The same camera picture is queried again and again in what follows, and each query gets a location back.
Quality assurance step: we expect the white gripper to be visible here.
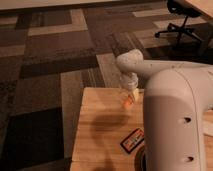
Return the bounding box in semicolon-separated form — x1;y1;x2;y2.
120;73;139;102

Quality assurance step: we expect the orange pepper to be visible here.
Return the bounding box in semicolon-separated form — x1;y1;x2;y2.
122;96;134;109

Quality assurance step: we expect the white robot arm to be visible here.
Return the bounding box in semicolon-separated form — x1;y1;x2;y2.
116;49;213;171

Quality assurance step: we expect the red and black packet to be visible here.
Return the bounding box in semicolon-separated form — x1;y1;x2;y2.
120;128;144;154

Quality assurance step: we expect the black bowl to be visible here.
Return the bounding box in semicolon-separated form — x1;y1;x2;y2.
134;148;146;171

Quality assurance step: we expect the black office chair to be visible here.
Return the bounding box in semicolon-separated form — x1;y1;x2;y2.
154;0;204;47

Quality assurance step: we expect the wooden desk corner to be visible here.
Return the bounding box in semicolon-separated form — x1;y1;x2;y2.
185;0;213;22

